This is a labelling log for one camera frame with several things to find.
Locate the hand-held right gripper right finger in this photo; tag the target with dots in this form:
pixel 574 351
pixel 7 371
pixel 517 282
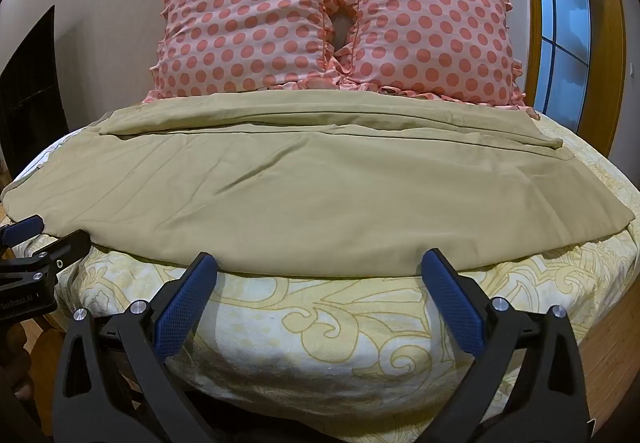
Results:
pixel 452 304

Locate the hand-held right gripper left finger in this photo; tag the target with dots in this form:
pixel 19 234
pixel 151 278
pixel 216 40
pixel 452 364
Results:
pixel 186 304

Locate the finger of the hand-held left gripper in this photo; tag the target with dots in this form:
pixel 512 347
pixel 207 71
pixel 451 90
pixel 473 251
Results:
pixel 70 245
pixel 29 226

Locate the yellow floral patterned bed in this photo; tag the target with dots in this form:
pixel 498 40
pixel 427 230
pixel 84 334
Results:
pixel 325 338

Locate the pink polka dot pillow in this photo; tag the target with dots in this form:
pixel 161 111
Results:
pixel 430 23
pixel 245 18

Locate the wooden framed window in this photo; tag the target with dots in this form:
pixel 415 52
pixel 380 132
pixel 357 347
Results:
pixel 555 23

